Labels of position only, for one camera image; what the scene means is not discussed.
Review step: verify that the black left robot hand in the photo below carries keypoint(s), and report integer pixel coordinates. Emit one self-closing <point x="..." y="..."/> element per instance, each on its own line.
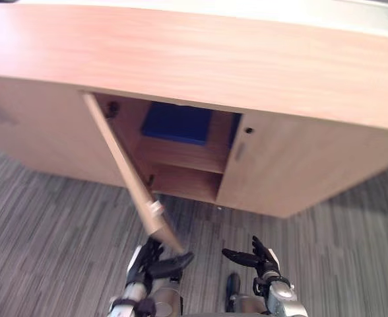
<point x="161" y="264"/>

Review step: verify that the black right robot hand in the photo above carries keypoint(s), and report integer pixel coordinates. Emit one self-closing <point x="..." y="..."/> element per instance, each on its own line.
<point x="255" y="257"/>

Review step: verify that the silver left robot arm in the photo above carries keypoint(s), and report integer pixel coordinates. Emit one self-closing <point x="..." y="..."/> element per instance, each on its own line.
<point x="131" y="297"/>

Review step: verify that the open wooden cabinet door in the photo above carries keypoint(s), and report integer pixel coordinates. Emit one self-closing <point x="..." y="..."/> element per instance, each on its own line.
<point x="128" y="171"/>

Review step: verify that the closed wooden cabinet door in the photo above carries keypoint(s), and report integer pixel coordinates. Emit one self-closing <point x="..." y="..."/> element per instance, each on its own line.
<point x="293" y="165"/>

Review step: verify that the wooden cabinet shelf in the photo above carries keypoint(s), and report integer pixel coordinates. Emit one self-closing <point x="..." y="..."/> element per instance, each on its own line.
<point x="181" y="155"/>

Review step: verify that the round cabinet door lock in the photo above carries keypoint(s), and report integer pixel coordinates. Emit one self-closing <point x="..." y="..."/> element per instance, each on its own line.
<point x="248" y="130"/>

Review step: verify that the blue folder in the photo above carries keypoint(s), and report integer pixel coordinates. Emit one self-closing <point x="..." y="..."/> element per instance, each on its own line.
<point x="177" y="127"/>

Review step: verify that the metal door hinge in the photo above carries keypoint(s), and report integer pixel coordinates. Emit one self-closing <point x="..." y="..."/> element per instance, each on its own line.
<point x="112" y="109"/>

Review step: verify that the light wood office cabinet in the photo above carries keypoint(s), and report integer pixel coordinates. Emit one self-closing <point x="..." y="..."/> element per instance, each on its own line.
<point x="194" y="66"/>

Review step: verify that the dark robot foot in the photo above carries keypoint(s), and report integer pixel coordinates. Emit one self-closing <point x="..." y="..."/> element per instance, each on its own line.
<point x="232" y="285"/>

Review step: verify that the silver robot legs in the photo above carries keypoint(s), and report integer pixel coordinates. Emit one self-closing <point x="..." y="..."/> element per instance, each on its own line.
<point x="200" y="300"/>

